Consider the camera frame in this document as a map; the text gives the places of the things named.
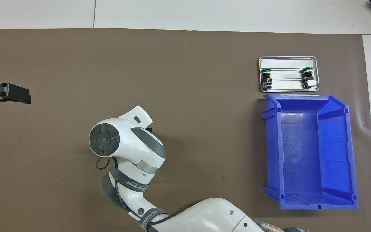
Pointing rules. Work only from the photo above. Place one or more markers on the blue plastic storage bin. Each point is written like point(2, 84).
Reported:
point(301, 145)

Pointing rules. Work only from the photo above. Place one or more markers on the green push button switch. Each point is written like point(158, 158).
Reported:
point(266, 79)
point(309, 79)

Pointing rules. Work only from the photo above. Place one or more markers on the grey metal tray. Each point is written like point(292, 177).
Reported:
point(287, 62)

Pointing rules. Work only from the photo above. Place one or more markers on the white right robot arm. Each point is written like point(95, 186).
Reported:
point(124, 141)

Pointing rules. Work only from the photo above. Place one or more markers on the brown paper mat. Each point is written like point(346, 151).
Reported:
point(188, 80)

